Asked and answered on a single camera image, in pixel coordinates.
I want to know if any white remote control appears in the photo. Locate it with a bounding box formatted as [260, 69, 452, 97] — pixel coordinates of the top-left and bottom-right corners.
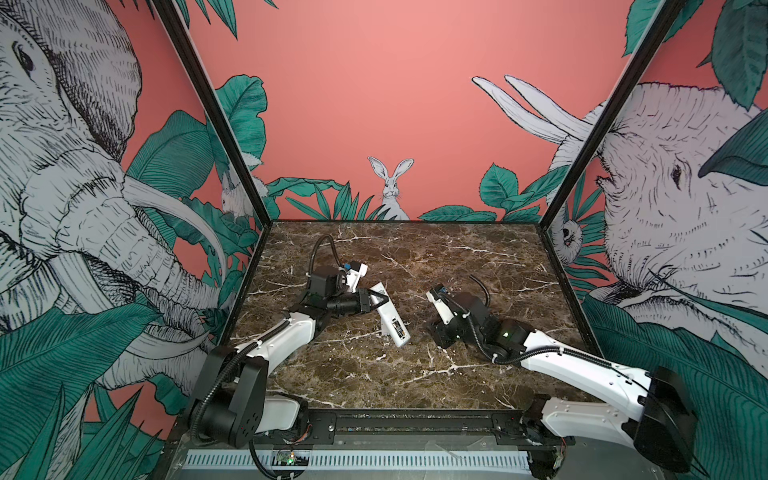
[371, 282, 411, 348]

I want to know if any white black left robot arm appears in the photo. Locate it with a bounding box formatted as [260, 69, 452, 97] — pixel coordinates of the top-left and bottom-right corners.
[183, 261, 388, 448]

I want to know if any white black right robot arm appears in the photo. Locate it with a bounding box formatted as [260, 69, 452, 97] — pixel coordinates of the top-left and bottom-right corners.
[427, 285, 698, 474]

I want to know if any white ventilation grille strip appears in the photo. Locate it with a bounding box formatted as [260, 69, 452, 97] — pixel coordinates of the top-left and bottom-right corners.
[179, 449, 532, 473]

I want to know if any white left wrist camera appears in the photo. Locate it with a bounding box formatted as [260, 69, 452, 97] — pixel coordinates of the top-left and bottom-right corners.
[341, 261, 368, 293]

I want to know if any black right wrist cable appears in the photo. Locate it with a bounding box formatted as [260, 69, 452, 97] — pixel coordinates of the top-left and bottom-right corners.
[461, 274, 541, 367]

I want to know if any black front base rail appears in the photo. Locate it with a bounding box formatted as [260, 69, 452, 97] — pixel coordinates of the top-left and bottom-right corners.
[287, 409, 649, 450]

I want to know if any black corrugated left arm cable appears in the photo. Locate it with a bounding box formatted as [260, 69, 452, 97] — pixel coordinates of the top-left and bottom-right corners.
[188, 344, 265, 448]

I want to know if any black left corner frame post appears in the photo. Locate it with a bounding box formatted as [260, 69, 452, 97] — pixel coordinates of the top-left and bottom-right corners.
[152, 0, 272, 229]

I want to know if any black corner frame post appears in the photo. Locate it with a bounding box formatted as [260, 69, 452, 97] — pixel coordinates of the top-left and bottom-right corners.
[152, 0, 272, 229]
[538, 0, 686, 230]

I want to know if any black right corner frame post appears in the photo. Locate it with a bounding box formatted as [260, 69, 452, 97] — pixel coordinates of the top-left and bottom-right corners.
[538, 0, 686, 230]

